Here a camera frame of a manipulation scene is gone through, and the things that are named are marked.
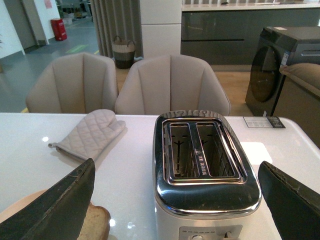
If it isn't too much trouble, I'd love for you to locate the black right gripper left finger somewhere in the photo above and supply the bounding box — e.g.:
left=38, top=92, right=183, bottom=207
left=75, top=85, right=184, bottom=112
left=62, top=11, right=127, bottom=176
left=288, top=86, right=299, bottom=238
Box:
left=0, top=158, right=96, bottom=240

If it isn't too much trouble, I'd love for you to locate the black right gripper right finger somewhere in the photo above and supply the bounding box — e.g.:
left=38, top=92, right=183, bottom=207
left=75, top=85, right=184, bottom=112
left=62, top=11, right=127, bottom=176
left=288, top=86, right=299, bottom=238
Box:
left=258, top=161, right=320, bottom=240

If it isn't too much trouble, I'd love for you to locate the round beige plate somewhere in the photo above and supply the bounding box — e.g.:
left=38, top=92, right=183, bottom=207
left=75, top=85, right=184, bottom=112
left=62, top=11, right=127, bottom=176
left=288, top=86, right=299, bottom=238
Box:
left=0, top=189, right=47, bottom=223

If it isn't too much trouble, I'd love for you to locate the slice of brown bread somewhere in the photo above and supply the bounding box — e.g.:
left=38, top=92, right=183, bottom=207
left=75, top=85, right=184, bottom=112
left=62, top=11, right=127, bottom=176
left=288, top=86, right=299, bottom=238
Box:
left=77, top=202, right=111, bottom=240

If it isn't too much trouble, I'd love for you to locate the white chrome toaster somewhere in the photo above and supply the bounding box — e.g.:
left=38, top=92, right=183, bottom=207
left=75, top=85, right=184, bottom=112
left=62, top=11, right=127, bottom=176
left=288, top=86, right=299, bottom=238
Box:
left=152, top=110, right=262, bottom=240

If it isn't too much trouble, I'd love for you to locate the grey quilted oven mitt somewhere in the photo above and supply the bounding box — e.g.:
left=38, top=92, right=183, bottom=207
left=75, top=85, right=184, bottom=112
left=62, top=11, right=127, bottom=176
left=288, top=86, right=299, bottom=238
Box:
left=48, top=109, right=126, bottom=162

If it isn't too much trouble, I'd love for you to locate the black white info card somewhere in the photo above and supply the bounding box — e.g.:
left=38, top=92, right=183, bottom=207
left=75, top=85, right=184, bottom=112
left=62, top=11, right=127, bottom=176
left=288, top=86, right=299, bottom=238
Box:
left=243, top=116, right=286, bottom=129

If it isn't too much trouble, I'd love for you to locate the beige cushioned seat right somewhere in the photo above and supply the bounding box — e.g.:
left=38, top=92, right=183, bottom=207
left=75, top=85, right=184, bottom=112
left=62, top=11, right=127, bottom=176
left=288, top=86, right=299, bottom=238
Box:
left=273, top=63, right=320, bottom=147

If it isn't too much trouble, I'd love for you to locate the beige chair left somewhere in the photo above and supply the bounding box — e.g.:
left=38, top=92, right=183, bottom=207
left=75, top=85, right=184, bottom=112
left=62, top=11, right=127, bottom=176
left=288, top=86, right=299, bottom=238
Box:
left=25, top=52, right=119, bottom=114

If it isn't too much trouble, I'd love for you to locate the beige chair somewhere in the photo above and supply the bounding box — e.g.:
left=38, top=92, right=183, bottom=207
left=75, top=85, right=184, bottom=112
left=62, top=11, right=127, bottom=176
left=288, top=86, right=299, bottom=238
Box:
left=115, top=54, right=231, bottom=116
left=25, top=52, right=119, bottom=114

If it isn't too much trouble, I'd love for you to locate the beige chair right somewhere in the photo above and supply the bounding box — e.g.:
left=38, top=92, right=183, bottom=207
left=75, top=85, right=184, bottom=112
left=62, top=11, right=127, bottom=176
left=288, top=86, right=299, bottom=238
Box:
left=115, top=54, right=231, bottom=116

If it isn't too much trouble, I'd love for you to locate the dark grey washing machine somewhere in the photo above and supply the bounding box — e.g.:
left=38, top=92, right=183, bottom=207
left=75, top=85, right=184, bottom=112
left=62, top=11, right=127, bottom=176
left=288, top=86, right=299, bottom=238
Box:
left=245, top=26, right=320, bottom=117

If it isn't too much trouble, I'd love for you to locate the woven laundry basket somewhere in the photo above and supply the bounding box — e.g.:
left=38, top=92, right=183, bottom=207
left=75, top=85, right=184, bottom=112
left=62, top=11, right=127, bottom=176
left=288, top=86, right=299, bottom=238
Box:
left=112, top=35, right=136, bottom=69

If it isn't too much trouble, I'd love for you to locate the red bin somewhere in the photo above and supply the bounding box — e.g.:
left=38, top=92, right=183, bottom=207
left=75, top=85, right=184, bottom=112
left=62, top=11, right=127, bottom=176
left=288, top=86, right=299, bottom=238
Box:
left=50, top=18, right=67, bottom=41

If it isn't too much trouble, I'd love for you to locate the grey kitchen cabinet counter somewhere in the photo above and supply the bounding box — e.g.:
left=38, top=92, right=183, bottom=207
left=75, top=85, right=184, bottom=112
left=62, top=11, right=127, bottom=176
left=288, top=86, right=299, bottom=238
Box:
left=180, top=3, right=320, bottom=65

